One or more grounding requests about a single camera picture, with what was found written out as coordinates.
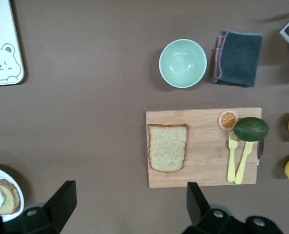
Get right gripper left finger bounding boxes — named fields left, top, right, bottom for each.
left=17, top=180, right=77, bottom=234

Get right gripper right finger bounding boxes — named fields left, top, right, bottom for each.
left=183, top=182, right=248, bottom=234

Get white round plate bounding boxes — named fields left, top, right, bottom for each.
left=0, top=165, right=25, bottom=223

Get toast bread slice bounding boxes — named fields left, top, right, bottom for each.
left=147, top=123, right=189, bottom=173
left=0, top=179, right=21, bottom=215

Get orange fruit slice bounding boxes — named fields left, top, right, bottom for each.
left=217, top=110, right=239, bottom=132

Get cream bear print tray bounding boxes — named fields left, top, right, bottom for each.
left=0, top=0, right=25, bottom=87

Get wooden cutting board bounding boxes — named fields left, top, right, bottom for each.
left=145, top=107, right=265, bottom=188

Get pale green bowl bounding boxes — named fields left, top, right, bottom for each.
left=158, top=39, right=207, bottom=89

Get yellow plastic fork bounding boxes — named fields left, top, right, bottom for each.
left=227, top=131, right=239, bottom=183

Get yellow plastic knife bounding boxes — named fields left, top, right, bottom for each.
left=234, top=140, right=254, bottom=185

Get dark folded cloth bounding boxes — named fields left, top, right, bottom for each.
left=213, top=28, right=263, bottom=88

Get dark green avocado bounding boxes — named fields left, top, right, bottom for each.
left=233, top=117, right=269, bottom=142

